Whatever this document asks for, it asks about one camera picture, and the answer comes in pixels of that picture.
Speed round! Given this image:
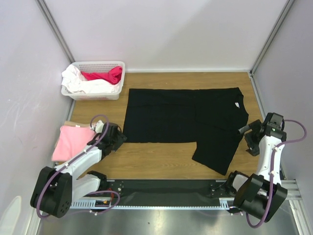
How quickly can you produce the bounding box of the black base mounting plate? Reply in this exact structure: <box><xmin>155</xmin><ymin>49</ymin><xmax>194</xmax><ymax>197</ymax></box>
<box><xmin>108</xmin><ymin>179</ymin><xmax>232</xmax><ymax>210</ymax></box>

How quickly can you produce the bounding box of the aluminium frame rail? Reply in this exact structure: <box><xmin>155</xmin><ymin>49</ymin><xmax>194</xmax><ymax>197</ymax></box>
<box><xmin>34</xmin><ymin>178</ymin><xmax>303</xmax><ymax>202</ymax></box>

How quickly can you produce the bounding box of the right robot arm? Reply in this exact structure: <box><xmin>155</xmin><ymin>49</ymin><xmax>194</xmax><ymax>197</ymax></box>
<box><xmin>225</xmin><ymin>113</ymin><xmax>288</xmax><ymax>222</ymax></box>

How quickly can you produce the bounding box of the white plastic laundry basket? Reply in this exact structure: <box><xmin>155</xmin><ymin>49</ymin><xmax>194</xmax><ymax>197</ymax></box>
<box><xmin>61</xmin><ymin>61</ymin><xmax>126</xmax><ymax>100</ymax></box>

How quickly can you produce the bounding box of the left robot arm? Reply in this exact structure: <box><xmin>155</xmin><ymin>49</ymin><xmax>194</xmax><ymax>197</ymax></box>
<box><xmin>30</xmin><ymin>122</ymin><xmax>127</xmax><ymax>218</ymax></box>

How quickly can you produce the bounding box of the black t-shirt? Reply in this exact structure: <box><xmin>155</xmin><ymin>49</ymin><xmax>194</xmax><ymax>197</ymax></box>
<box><xmin>123</xmin><ymin>88</ymin><xmax>248</xmax><ymax>175</ymax></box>

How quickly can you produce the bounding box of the folded pink t-shirt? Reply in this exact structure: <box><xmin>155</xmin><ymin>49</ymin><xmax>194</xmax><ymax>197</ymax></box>
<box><xmin>51</xmin><ymin>125</ymin><xmax>96</xmax><ymax>162</ymax></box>

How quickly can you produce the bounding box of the folded beige t-shirt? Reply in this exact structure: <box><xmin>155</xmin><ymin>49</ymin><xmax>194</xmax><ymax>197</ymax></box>
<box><xmin>64</xmin><ymin>121</ymin><xmax>90</xmax><ymax>128</ymax></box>

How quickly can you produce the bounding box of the white t-shirt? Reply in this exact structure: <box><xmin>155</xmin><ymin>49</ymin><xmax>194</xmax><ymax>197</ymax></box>
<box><xmin>62</xmin><ymin>65</ymin><xmax>120</xmax><ymax>94</ymax></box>

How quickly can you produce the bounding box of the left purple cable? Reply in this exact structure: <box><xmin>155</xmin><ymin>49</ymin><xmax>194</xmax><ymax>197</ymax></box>
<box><xmin>36</xmin><ymin>114</ymin><xmax>121</xmax><ymax>220</ymax></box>

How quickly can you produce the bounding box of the purple cable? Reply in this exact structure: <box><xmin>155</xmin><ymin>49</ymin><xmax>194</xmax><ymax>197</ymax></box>
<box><xmin>229</xmin><ymin>119</ymin><xmax>308</xmax><ymax>228</ymax></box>
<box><xmin>36</xmin><ymin>114</ymin><xmax>121</xmax><ymax>220</ymax></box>

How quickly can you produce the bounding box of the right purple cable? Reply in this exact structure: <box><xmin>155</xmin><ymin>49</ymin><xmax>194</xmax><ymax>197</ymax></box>
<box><xmin>229</xmin><ymin>119</ymin><xmax>308</xmax><ymax>228</ymax></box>

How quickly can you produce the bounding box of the magenta t-shirt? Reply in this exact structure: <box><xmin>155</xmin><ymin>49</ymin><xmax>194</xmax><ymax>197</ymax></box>
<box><xmin>81</xmin><ymin>66</ymin><xmax>123</xmax><ymax>85</ymax></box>

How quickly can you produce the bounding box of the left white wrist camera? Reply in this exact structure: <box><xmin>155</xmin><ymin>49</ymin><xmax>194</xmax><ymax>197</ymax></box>
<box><xmin>89</xmin><ymin>120</ymin><xmax>104</xmax><ymax>134</ymax></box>

